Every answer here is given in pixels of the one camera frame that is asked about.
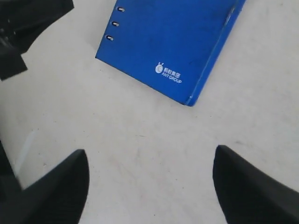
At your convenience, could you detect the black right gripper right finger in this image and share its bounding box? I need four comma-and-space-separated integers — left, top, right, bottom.
213, 145, 299, 224

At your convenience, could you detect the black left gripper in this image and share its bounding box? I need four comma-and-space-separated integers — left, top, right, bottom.
0, 0, 74, 81

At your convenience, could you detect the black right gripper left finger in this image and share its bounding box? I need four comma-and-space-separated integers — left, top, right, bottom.
0, 149, 89, 224

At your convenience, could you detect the blue ring binder notebook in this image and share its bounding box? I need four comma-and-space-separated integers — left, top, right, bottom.
95, 0, 244, 106

